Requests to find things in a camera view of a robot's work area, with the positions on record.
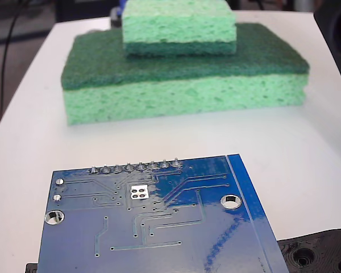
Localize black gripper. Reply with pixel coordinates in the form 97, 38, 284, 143
313, 0, 341, 88

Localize small green sponge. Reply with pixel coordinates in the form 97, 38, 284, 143
121, 0, 237, 57

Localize large green sponge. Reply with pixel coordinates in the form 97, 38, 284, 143
61, 22, 311, 126

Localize grey and blue object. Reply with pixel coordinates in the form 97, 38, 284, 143
110, 0, 126, 29

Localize blue circuit board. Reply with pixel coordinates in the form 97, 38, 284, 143
37, 153, 291, 273

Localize black plastic board bracket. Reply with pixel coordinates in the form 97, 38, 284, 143
24, 228, 341, 273

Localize thin black cable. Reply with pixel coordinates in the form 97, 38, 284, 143
0, 0, 28, 120

